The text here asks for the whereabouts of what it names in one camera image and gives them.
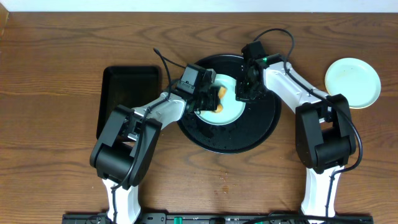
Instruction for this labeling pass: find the green plate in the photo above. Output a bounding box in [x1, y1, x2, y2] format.
[196, 74, 246, 126]
[325, 58, 381, 109]

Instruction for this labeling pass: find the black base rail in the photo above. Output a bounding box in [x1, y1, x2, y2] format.
[61, 212, 374, 224]

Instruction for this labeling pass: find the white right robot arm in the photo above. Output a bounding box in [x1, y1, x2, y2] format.
[236, 53, 362, 218]

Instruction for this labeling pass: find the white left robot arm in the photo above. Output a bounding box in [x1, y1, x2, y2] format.
[90, 85, 227, 223]

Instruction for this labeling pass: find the green yellow sponge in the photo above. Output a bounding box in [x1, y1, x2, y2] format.
[214, 86, 227, 113]

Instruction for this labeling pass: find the rectangular black tray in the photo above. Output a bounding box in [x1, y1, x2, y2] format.
[96, 65, 162, 137]

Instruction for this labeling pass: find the round black tray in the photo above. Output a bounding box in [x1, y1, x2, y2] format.
[176, 54, 282, 154]

